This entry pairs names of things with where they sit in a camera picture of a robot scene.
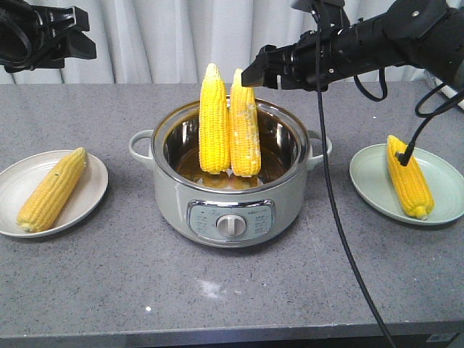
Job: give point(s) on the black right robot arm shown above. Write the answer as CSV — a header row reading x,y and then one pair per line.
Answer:
x,y
424,34

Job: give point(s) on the white plate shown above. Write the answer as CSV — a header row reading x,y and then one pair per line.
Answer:
x,y
19,180

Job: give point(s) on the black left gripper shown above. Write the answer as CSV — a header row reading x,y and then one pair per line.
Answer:
x,y
28,37

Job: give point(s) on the grey curtain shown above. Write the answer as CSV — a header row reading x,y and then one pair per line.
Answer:
x,y
174,41

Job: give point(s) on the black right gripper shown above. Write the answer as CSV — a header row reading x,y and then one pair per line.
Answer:
x,y
316,58

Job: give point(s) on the light green plate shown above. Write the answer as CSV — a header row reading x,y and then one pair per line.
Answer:
x,y
370,176

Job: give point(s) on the green electric cooking pot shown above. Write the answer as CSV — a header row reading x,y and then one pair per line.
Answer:
x,y
225,210

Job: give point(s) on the yellow corn cob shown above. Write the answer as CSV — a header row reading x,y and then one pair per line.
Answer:
x,y
214,155
409,182
44,205
244,130

